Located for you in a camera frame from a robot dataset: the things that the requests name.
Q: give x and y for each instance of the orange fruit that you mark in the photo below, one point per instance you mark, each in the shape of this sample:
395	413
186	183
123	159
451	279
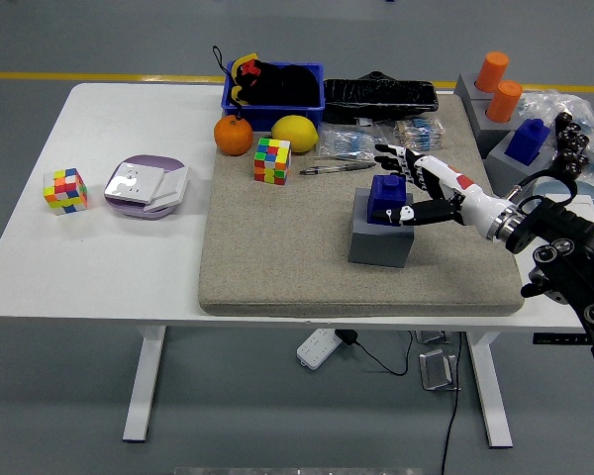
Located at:
233	136

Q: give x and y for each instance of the grey ballpoint pen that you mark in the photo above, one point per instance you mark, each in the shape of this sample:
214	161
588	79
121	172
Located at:
336	168

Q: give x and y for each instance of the black table control panel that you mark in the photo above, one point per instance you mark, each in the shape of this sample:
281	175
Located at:
549	339

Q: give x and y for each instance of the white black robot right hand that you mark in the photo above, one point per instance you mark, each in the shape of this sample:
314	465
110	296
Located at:
470	198

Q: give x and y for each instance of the grey-brown mat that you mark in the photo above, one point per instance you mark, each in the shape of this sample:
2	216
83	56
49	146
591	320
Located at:
277	247

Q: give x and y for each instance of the grey square seal holder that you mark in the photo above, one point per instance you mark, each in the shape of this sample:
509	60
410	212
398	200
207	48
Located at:
378	247
502	168

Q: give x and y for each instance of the grey round seal holder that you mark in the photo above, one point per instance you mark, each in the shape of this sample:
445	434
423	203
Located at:
467	84
477	131

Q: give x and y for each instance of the yellow lemon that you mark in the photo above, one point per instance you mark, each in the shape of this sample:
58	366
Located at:
294	133

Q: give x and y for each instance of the small colourful puzzle cube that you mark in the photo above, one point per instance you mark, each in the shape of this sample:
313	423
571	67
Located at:
64	192

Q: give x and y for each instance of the large colourful puzzle cube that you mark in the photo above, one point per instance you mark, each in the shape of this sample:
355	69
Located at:
272	161

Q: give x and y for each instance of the orange cylinder seal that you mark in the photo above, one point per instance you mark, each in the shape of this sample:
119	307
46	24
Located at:
491	71
503	101

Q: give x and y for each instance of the white table leg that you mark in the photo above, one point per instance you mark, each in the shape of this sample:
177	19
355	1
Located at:
492	396
146	386

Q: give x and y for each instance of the blue square seal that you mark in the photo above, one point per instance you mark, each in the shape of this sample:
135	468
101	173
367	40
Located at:
524	143
383	195

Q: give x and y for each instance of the bag of tan resistors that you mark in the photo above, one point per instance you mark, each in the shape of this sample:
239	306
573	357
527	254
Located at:
418	136

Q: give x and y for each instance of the small metal bracket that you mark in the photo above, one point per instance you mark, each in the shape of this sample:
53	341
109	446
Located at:
430	337

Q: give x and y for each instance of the white power strip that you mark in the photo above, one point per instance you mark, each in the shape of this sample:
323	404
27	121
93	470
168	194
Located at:
318	349

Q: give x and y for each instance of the purple plate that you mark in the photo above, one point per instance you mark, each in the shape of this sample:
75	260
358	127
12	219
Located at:
148	161

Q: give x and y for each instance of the black small cylinder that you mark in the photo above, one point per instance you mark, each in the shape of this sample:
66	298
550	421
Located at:
579	142
572	130
569	169
565	120
573	156

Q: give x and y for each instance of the large metal bracket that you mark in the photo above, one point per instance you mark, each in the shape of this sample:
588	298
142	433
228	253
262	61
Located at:
435	368

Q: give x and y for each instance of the black wrapped long object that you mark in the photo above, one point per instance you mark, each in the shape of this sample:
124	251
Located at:
381	99

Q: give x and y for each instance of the white socket panel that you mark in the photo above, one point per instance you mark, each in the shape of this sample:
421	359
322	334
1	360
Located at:
131	182

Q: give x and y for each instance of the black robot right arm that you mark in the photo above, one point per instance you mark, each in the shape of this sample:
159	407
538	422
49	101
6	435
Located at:
564	227

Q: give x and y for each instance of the blue plastic bin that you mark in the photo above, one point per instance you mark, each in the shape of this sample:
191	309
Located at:
272	116

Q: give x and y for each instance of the clear plastic bag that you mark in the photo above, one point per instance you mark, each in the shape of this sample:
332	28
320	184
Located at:
549	101

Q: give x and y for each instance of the bag of blue resistors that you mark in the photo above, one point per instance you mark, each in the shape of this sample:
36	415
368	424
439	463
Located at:
351	143

